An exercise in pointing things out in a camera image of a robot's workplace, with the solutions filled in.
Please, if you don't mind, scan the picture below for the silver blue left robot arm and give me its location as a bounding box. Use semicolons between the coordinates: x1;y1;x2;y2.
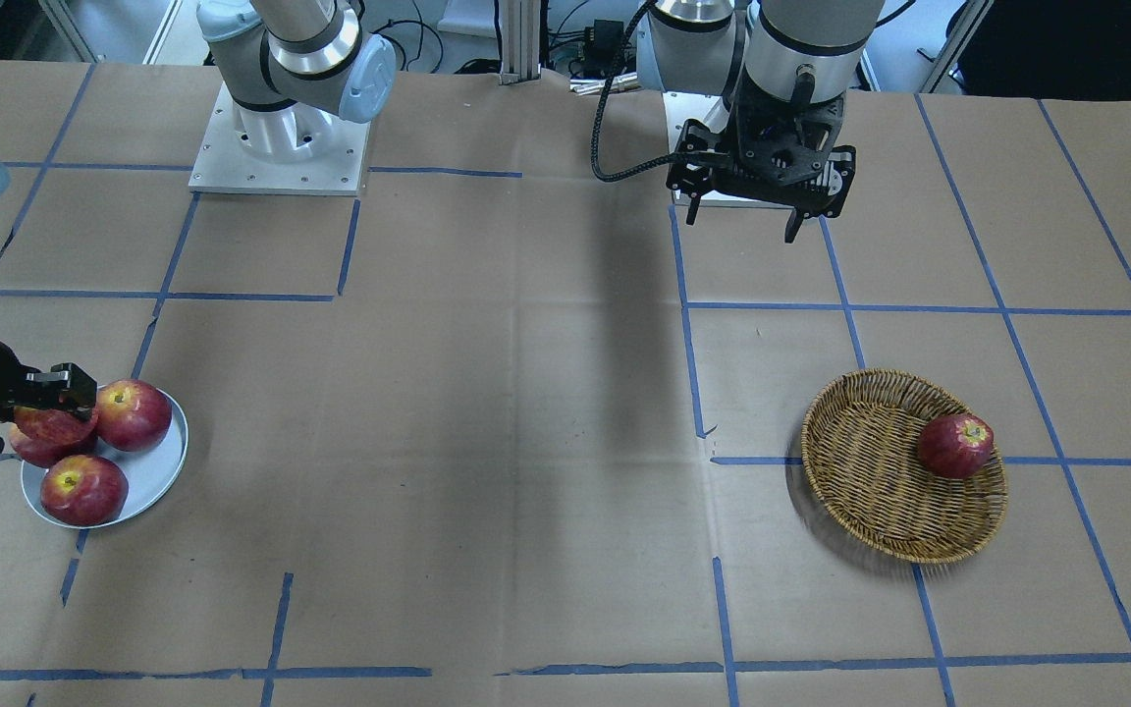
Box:
634;1;883;242

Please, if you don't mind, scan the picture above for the red apple on plate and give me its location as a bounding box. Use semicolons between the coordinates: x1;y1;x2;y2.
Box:
95;379;174;452
6;425;98;468
38;454;130;527

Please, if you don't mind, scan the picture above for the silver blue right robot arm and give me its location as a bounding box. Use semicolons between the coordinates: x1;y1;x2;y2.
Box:
0;1;685;438

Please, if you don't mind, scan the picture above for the aluminium frame post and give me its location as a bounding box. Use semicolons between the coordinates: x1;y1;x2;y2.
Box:
495;1;547;85

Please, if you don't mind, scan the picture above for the light blue plate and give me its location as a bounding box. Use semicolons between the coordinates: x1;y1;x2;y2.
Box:
20;387;189;531

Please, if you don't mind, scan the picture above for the yellow red apple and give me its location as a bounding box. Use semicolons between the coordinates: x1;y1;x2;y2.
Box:
12;406;100;446

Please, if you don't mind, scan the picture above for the red apple on plate front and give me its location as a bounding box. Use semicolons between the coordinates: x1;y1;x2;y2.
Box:
38;454;130;527

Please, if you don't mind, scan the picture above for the dark red apple in basket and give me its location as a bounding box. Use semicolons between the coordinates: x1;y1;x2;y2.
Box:
916;413;994;478

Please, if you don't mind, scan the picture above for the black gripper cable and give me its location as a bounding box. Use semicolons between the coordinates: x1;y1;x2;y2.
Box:
592;0;724;184

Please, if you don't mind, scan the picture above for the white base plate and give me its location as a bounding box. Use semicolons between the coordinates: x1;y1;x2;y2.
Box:
188;85;369;197

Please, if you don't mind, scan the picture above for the woven wicker basket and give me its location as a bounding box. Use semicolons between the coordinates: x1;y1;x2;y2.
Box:
798;368;1009;564

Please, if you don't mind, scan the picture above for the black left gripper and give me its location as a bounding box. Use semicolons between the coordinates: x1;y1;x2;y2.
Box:
666;77;857;245

